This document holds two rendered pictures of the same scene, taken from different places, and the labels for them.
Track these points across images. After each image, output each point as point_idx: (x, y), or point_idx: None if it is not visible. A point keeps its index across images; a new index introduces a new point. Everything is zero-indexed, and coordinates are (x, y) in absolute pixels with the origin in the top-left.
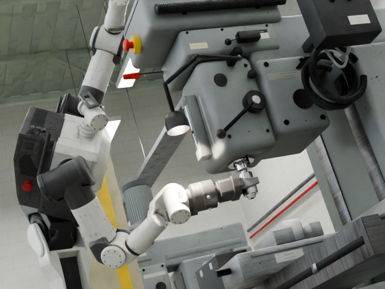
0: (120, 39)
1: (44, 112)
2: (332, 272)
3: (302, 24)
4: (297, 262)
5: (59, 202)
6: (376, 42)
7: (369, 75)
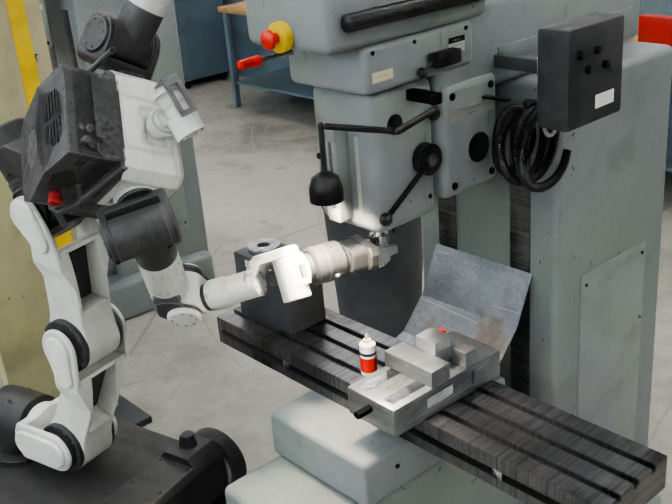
0: None
1: (86, 78)
2: (525, 499)
3: (503, 16)
4: (470, 447)
5: None
6: None
7: (567, 134)
